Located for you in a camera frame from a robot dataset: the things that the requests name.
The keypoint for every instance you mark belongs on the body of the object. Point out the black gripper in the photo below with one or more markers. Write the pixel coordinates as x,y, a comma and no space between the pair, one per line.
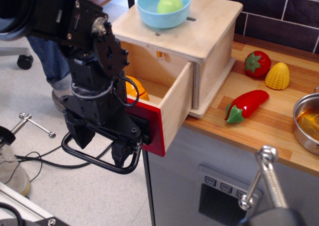
90,112

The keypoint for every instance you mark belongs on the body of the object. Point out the red front wooden drawer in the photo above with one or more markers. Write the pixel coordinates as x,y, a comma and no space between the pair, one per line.
158,129

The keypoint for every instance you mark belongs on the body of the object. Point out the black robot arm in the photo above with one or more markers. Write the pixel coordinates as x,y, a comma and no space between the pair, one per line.
81,28

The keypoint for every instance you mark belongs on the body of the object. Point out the orange toy in drawer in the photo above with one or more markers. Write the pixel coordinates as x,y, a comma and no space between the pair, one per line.
135,88

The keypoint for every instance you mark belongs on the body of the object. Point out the wooden box housing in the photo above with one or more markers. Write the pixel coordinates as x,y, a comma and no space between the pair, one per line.
207,36

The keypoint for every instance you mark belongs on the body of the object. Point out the beige sneaker near table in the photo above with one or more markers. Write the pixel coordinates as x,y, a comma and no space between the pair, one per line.
56,94

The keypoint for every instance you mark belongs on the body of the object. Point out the left metal clamp screw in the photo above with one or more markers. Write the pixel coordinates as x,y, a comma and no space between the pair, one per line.
7,137

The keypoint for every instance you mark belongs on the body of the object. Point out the metal clamp screw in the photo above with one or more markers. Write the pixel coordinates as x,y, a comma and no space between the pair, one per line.
265,159
7,137

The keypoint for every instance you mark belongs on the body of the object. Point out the beige sneaker lower left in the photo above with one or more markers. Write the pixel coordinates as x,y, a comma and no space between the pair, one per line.
12,173

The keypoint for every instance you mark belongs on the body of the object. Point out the person leg in jeans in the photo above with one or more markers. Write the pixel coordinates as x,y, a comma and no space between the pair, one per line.
54,63

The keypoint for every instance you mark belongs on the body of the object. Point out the grey toy kitchen cabinet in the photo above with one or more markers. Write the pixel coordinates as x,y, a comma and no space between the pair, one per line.
199,180

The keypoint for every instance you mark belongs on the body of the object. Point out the office chair caster base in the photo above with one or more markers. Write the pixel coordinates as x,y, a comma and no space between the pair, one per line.
25,59

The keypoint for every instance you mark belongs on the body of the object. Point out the red toy chili pepper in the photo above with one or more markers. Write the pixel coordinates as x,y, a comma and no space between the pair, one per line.
245,105

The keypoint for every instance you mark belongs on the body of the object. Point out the light blue bowl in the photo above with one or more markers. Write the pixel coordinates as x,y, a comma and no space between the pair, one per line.
163,14

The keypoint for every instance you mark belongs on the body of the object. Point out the green toy ball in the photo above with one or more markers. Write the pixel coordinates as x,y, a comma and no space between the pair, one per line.
169,6

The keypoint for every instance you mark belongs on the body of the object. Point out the right metal clamp screw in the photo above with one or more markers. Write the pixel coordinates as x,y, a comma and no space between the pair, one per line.
265,159

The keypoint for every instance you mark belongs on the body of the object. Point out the red toy strawberry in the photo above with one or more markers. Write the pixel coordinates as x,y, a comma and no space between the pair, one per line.
257,63

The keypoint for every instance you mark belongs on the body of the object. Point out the yellow toy corn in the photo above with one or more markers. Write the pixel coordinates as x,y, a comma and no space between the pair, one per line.
278,78

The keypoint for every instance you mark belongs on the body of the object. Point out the stainless steel pot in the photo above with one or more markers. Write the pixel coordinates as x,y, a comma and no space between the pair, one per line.
306,119

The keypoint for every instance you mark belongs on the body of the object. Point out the aluminium frame rail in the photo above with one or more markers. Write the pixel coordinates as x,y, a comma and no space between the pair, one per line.
30,213

